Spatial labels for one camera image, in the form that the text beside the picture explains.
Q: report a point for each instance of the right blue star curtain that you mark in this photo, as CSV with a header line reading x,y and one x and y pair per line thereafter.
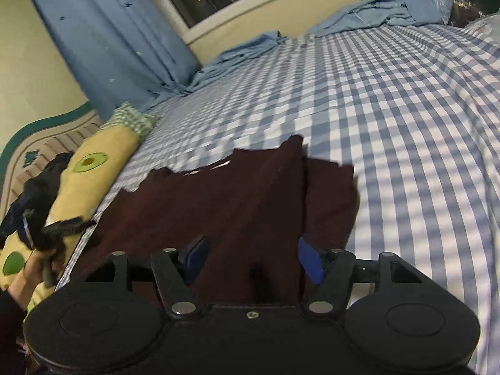
x,y
373,13

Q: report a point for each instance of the maroon vintage sweatshirt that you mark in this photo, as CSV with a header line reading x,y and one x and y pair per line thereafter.
x,y
252,206

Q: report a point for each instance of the dark navy clothes pile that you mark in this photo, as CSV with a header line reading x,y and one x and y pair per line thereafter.
x,y
28,214

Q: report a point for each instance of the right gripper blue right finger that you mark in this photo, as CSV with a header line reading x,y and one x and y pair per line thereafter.
x,y
321,264

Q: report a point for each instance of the teal trimmed headboard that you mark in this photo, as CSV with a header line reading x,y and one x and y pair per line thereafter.
x,y
32,147

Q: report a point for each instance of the left blue star curtain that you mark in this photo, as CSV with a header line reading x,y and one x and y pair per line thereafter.
x,y
125,51

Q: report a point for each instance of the blue checkered bed sheet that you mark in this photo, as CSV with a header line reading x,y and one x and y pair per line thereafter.
x,y
414,110

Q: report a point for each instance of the yellow avocado print quilt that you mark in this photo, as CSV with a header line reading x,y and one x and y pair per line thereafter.
x,y
91,171

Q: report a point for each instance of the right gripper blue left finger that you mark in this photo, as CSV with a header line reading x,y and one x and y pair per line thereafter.
x,y
184,263

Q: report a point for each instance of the person's left hand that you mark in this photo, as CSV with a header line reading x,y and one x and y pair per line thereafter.
x,y
23,286

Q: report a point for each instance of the blue star curtain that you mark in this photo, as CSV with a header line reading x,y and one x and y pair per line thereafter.
x,y
373,13
125,51

